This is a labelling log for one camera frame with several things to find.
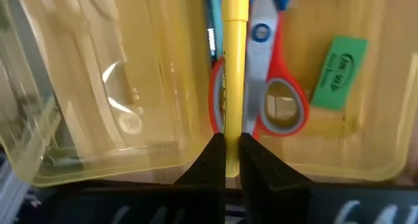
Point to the teal pen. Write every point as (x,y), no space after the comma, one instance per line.
(215,11)

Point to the yellow highlighter pen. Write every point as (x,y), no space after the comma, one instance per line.
(235,87)

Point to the green eraser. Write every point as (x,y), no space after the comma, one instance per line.
(339,73)

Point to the yellow transparent pencil box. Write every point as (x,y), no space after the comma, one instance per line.
(114,54)

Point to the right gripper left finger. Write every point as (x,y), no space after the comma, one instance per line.
(147,207)

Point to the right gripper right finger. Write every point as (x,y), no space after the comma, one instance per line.
(326,207)

